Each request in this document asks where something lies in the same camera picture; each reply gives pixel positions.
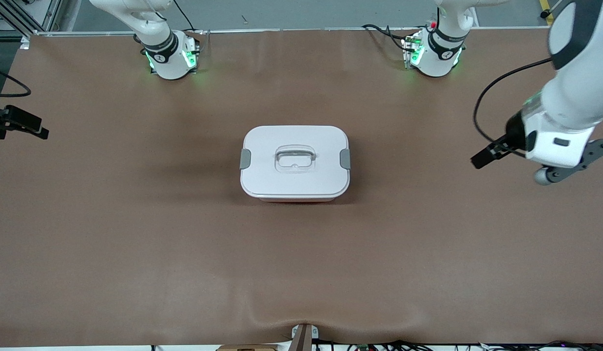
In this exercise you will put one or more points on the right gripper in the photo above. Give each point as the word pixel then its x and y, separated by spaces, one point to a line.
pixel 18 121

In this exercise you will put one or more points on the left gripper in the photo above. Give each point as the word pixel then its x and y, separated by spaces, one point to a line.
pixel 514 131

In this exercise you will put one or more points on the white box lid grey clips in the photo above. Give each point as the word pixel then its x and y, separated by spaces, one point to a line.
pixel 301 183

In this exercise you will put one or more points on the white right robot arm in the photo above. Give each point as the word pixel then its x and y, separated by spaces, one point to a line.
pixel 169 63

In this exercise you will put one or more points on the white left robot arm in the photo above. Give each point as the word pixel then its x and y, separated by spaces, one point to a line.
pixel 574 97

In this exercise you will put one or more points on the pink plastic storage box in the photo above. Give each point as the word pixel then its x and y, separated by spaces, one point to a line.
pixel 296 199

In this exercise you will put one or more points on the brown table mat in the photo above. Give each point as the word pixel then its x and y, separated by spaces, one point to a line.
pixel 301 268

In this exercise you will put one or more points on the aluminium frame struts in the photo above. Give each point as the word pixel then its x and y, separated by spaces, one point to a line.
pixel 52 12

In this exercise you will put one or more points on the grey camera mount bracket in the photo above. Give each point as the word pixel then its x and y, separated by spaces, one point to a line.
pixel 303 339

